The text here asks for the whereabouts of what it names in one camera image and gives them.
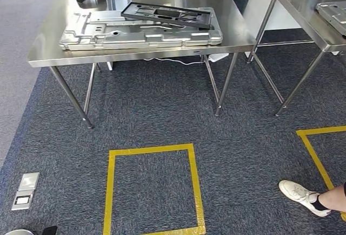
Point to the black plastic frame part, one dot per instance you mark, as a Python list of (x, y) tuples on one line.
[(165, 14)]

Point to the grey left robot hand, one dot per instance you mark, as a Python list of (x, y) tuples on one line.
[(50, 231)]

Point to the stainless steel table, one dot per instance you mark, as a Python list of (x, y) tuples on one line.
[(297, 0)]

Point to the silver floor socket cover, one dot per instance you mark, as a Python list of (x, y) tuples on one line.
[(29, 180), (23, 200)]

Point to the yellow floor tape square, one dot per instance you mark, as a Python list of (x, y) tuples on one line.
[(313, 154), (194, 190)]

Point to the stamped silver metal panel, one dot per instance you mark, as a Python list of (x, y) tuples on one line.
[(108, 34), (334, 15)]

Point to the person's lower leg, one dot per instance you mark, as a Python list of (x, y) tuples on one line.
[(334, 197)]

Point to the person's foot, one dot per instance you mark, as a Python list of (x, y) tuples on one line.
[(300, 194)]

